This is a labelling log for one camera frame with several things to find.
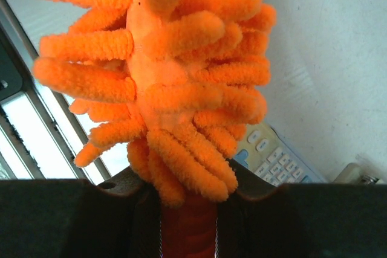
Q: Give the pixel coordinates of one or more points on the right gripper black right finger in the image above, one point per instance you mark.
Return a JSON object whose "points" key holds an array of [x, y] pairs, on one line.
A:
{"points": [[301, 220]]}

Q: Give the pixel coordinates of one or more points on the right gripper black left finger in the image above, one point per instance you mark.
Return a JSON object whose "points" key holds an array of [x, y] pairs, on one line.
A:
{"points": [[75, 218]]}

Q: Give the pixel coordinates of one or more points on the orange microfiber duster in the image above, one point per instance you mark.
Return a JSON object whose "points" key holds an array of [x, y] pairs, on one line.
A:
{"points": [[176, 81]]}

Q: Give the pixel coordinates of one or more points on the gold scientific calculator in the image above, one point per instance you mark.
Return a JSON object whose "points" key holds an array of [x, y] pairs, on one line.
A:
{"points": [[264, 153]]}

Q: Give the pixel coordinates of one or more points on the grey and black stapler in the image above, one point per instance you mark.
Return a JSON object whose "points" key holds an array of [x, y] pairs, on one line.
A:
{"points": [[355, 174]]}

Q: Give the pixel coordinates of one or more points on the aluminium front rail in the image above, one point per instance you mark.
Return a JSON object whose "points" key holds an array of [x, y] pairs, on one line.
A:
{"points": [[41, 119]]}

